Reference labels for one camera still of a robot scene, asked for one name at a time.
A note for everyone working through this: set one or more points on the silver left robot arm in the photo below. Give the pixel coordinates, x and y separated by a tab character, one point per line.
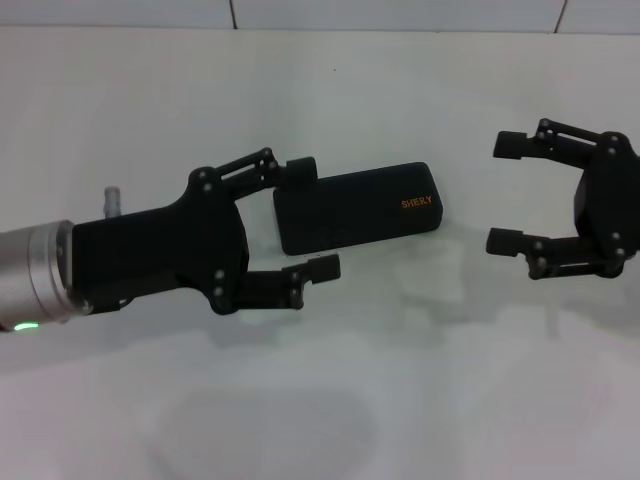
30	270

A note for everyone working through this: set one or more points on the black glasses case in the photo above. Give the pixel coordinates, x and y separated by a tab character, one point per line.
350	210

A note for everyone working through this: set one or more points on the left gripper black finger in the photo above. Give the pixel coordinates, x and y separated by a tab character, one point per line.
325	267
302	170

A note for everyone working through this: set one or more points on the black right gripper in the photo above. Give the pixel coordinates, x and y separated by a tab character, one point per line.
610	200

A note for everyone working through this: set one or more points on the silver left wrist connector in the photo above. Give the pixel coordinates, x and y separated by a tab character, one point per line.
113	202

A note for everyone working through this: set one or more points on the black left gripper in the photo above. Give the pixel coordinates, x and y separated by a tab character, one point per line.
160	250

